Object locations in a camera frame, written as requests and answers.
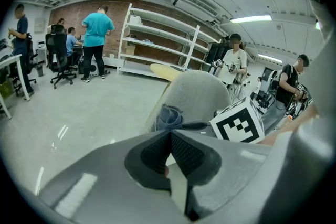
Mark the white ceiling air conditioner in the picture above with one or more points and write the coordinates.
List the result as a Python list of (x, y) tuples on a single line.
[(194, 4)]

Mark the black monitor on stand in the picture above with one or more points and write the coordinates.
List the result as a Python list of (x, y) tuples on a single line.
[(216, 55)]

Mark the white cardboard box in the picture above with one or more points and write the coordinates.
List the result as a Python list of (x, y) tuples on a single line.
[(135, 19)]

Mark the white round device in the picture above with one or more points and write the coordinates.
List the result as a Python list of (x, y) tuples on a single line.
[(92, 68)]

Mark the white desk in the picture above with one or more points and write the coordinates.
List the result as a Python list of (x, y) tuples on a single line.
[(11, 58)]

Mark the brown cardboard box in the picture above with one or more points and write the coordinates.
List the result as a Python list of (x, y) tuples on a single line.
[(130, 49)]

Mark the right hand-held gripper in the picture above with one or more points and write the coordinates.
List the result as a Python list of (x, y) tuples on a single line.
[(239, 126)]

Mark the dark waste bin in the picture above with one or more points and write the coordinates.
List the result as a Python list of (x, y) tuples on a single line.
[(40, 70)]

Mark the ceiling tube light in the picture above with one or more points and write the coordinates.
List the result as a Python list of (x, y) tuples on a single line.
[(250, 19), (317, 25), (270, 58)]

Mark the grey armchair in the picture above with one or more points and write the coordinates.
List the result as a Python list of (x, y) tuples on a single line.
[(194, 94)]

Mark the white metal shelving unit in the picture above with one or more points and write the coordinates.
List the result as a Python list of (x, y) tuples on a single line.
[(197, 34), (147, 43)]

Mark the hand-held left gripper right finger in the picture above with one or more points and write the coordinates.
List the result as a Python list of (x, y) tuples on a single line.
[(231, 170)]

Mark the white wall panel box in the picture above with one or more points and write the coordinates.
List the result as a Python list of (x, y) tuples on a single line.
[(40, 24)]

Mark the round wooden table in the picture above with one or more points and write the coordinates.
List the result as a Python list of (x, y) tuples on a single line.
[(164, 72)]

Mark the black office chair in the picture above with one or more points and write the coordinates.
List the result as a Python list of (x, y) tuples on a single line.
[(58, 49)]

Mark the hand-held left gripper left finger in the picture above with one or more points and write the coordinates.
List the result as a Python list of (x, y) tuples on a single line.
[(105, 178)]

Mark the person's right forearm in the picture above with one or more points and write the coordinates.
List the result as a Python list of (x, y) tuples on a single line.
[(294, 127)]

